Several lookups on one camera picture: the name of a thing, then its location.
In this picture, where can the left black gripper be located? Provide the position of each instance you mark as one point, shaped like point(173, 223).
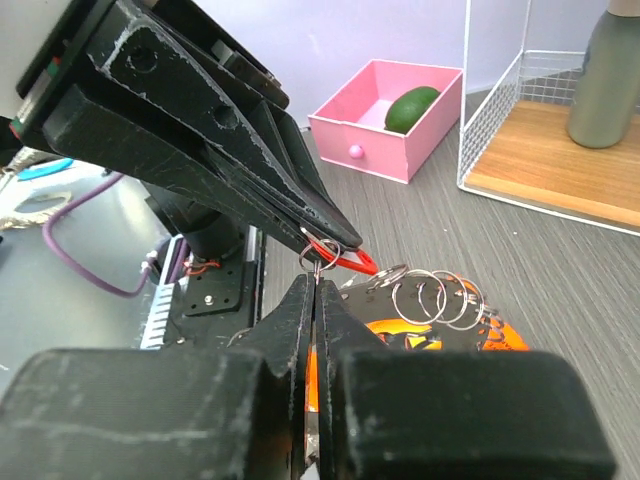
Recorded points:
point(163, 93)

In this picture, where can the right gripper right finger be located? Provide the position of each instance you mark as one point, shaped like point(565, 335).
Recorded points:
point(386, 413)

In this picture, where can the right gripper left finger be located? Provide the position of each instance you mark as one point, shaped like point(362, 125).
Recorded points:
point(183, 412)

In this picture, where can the large metal disc keyring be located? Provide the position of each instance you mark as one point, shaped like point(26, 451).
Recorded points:
point(440, 300)

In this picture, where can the red key tag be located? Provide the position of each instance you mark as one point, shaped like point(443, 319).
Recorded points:
point(358, 261)

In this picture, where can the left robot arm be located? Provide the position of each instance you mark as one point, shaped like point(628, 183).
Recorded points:
point(200, 225)

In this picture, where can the orange snack pouch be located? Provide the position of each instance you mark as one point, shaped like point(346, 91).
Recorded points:
point(450, 340)

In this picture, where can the pink drawer box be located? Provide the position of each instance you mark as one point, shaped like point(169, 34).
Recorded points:
point(349, 128)

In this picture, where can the green avocado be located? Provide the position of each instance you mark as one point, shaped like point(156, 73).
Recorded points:
point(407, 110)

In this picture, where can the grey-green bottle on shelf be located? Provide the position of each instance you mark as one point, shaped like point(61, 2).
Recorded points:
point(607, 90)

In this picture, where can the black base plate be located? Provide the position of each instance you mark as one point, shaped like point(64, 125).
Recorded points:
point(220, 303)

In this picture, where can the aluminium slotted rail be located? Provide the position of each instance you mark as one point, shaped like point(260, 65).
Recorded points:
point(153, 333)

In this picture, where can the white wire shelf rack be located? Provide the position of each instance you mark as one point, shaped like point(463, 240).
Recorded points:
point(527, 60)

